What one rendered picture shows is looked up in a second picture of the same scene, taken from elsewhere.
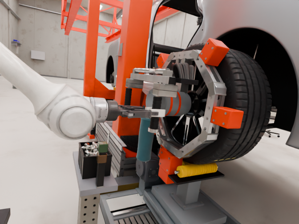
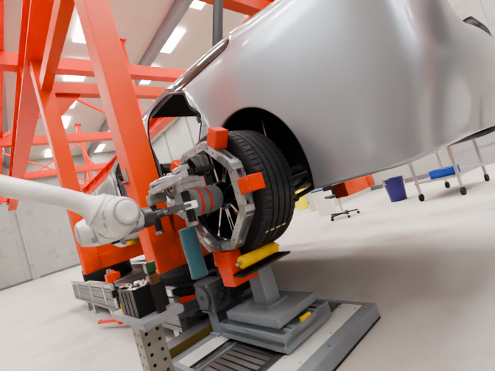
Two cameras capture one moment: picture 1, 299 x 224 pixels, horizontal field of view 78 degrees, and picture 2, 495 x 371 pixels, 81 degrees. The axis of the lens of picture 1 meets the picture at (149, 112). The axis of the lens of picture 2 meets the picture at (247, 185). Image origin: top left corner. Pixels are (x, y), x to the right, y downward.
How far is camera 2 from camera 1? 0.51 m
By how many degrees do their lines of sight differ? 20
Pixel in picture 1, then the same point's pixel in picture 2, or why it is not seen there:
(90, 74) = not seen: hidden behind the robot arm
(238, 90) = (250, 158)
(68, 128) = (123, 216)
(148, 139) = (196, 249)
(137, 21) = (132, 140)
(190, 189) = (265, 283)
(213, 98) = (233, 173)
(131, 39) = (133, 160)
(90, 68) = not seen: hidden behind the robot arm
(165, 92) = (189, 183)
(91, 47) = not seen: hidden behind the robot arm
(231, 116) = (252, 179)
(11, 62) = (58, 189)
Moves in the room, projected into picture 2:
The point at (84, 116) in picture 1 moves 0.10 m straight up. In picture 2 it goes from (131, 205) to (122, 171)
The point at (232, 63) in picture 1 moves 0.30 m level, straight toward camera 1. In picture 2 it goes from (236, 140) to (222, 126)
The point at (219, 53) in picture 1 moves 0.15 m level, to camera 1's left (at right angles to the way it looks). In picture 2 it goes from (221, 136) to (189, 143)
